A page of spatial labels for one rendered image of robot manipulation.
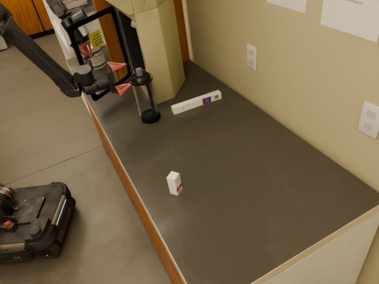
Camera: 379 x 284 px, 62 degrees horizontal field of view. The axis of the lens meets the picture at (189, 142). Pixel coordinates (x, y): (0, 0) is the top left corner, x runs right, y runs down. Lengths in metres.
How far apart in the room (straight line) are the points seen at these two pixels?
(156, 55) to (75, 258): 1.45
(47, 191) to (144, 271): 0.92
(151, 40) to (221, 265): 1.03
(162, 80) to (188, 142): 0.41
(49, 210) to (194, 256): 1.52
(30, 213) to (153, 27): 1.50
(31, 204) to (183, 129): 1.35
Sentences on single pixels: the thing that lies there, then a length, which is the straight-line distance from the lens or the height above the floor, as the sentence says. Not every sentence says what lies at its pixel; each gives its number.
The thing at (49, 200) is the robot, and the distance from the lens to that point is 2.46.
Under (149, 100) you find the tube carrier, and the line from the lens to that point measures 1.50.
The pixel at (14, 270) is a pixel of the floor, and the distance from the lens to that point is 2.54.
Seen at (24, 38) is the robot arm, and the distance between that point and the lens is 1.34.
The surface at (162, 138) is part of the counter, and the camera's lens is 1.45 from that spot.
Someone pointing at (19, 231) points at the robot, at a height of 0.24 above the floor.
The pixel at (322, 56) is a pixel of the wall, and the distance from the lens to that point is 1.22.
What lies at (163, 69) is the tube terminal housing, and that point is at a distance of 1.63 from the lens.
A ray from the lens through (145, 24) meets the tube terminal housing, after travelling 1.54.
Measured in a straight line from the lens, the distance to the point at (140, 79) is 1.45.
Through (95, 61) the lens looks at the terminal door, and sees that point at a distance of 1.73.
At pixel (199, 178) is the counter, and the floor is 0.94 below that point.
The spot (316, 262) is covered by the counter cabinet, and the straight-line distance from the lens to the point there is 1.17.
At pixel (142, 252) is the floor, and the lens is 2.22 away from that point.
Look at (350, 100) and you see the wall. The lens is 1.20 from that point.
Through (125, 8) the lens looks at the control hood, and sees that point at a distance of 1.49.
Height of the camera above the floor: 1.81
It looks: 39 degrees down
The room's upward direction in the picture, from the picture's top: 9 degrees counter-clockwise
